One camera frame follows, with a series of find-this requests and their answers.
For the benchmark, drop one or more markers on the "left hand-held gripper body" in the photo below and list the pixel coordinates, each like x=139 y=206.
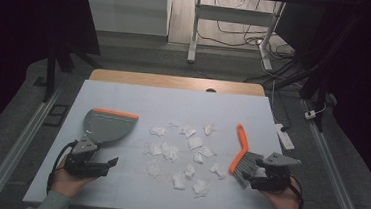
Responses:
x=83 y=163

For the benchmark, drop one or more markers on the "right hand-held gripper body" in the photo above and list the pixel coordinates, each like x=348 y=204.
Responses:
x=276 y=178

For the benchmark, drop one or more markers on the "orange brush with grey bristles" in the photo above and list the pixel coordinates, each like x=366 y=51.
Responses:
x=243 y=145

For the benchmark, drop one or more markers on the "grey dustpan with orange lip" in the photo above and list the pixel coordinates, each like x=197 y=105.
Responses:
x=109 y=127

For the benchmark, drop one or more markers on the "pile of white paper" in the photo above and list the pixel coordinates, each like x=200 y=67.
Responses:
x=169 y=151

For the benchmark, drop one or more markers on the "person's right hand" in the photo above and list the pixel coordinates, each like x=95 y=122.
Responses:
x=286 y=202

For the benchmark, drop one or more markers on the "person's left hand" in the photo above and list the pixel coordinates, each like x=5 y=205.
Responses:
x=67 y=183

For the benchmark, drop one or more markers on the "white power strip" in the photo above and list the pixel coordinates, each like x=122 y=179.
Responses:
x=284 y=137

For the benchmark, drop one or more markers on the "small white adapter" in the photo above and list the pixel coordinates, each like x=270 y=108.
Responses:
x=310 y=114

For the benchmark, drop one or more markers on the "white foam board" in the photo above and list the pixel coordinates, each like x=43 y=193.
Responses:
x=160 y=102

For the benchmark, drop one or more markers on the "black stand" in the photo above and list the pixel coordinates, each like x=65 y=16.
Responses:
x=51 y=74

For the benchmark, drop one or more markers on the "black tripod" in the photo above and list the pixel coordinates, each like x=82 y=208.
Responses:
x=318 y=85

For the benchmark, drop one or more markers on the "wooden table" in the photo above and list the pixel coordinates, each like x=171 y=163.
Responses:
x=175 y=82

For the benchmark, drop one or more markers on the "white panel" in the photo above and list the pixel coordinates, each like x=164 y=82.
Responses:
x=127 y=8

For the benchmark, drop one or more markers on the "black floor frame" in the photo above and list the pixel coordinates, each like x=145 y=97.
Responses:
x=56 y=115

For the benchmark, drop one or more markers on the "aluminium rail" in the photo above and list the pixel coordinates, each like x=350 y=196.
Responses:
x=335 y=173
x=16 y=148

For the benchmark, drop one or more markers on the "white desk frame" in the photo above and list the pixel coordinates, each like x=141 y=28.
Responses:
x=234 y=14

